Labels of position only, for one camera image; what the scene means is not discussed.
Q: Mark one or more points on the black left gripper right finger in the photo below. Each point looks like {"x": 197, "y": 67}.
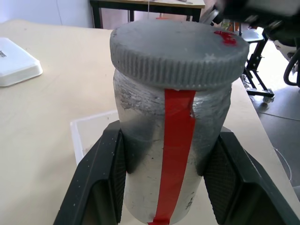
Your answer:
{"x": 236, "y": 182}

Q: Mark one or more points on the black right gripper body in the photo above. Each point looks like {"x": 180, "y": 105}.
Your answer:
{"x": 257, "y": 8}

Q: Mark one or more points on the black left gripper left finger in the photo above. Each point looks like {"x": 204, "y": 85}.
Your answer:
{"x": 98, "y": 168}

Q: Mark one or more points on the grey plastic jar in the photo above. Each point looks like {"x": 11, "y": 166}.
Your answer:
{"x": 145, "y": 168}

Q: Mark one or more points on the clear plastic box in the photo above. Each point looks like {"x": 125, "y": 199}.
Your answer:
{"x": 78, "y": 138}

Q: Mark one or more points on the grey ribbed jar lid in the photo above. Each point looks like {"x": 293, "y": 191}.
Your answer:
{"x": 173, "y": 47}

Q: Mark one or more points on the black and white machine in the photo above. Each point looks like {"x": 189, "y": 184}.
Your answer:
{"x": 287, "y": 44}

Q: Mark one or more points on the black rolling stand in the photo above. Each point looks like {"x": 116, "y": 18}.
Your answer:
{"x": 257, "y": 70}

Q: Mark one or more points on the white plastic tray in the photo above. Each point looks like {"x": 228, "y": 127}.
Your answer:
{"x": 14, "y": 63}

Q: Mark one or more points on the black frame wooden table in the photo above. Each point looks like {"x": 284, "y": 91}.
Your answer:
{"x": 140, "y": 5}

